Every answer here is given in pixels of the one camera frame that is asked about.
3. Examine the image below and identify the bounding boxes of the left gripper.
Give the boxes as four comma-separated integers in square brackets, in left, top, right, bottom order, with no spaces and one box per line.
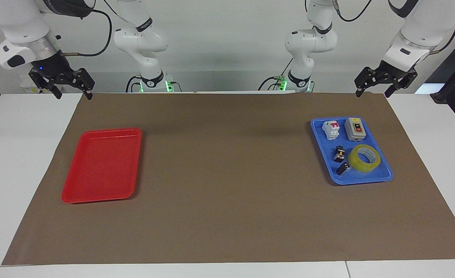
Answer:
[354,60,418,98]

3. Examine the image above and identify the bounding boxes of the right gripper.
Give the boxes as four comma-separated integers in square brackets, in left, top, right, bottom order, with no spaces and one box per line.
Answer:
[28,52,96,100]

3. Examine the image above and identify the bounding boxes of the yellow tape roll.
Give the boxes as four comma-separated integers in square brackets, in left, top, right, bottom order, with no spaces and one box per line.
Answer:
[347,144,381,174]

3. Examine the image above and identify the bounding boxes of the white circuit breaker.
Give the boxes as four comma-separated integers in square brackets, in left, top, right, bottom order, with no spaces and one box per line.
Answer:
[322,120,341,141]

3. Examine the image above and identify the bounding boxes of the red plastic tray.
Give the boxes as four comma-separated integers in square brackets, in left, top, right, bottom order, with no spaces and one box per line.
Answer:
[61,127,143,204]

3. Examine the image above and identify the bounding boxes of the blue plastic tray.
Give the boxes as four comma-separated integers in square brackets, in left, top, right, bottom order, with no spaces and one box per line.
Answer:
[310,117,394,186]

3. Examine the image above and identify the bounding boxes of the black cable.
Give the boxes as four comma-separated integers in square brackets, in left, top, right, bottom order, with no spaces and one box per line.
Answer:
[335,0,374,23]
[125,75,143,93]
[258,76,288,92]
[59,8,113,58]
[428,21,455,55]

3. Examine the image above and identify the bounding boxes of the grey switch box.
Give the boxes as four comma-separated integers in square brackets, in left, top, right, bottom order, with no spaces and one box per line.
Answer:
[344,117,367,142]

